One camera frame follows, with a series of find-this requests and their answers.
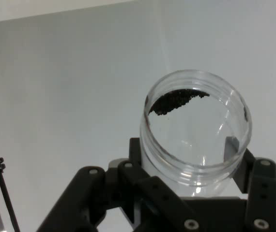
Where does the tall clear plastic jar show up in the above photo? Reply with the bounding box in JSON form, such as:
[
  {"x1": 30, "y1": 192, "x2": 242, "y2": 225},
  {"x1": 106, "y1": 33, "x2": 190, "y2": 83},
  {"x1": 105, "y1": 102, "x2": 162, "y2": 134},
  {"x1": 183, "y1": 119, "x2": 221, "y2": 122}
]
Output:
[{"x1": 139, "y1": 69, "x2": 253, "y2": 198}]

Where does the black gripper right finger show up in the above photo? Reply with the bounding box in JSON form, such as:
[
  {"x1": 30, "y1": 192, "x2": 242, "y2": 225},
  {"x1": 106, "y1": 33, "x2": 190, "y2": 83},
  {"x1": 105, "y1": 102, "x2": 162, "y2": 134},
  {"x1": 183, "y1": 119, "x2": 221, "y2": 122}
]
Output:
[{"x1": 225, "y1": 136, "x2": 276, "y2": 232}]

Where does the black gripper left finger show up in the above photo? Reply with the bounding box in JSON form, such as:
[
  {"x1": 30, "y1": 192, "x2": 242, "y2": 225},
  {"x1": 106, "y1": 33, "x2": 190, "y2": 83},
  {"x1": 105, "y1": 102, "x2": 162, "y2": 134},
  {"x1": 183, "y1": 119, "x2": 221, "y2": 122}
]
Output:
[{"x1": 36, "y1": 137, "x2": 200, "y2": 232}]

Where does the black seeds heap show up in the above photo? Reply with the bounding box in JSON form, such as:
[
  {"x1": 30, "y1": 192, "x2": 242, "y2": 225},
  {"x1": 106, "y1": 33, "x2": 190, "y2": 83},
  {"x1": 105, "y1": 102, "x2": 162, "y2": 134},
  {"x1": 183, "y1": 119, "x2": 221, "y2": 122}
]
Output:
[{"x1": 148, "y1": 88, "x2": 211, "y2": 116}]

